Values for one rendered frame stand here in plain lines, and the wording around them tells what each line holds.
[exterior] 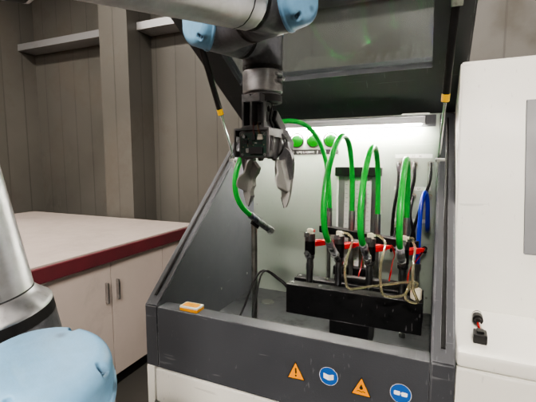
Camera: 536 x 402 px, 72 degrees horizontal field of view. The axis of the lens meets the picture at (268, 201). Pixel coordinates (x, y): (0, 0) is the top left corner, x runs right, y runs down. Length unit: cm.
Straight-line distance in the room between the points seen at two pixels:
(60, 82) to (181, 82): 146
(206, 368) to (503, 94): 94
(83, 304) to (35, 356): 174
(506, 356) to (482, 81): 62
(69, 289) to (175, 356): 116
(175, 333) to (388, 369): 49
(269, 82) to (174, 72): 276
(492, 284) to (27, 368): 86
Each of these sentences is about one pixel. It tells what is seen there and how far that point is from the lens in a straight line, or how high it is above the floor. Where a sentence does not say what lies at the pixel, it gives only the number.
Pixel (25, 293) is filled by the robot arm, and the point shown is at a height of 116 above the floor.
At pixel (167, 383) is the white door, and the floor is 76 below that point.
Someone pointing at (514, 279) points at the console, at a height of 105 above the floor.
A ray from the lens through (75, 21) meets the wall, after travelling 433.
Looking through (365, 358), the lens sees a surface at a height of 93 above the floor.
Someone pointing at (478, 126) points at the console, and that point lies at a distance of 102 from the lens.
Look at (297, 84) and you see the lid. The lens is 120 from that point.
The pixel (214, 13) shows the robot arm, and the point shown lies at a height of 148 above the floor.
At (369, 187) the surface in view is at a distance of 124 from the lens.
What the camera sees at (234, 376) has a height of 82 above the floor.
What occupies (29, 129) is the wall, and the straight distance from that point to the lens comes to 453.
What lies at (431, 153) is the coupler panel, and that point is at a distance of 123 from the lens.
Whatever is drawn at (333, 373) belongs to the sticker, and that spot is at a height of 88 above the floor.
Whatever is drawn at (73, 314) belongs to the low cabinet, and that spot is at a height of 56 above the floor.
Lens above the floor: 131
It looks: 6 degrees down
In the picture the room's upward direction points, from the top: straight up
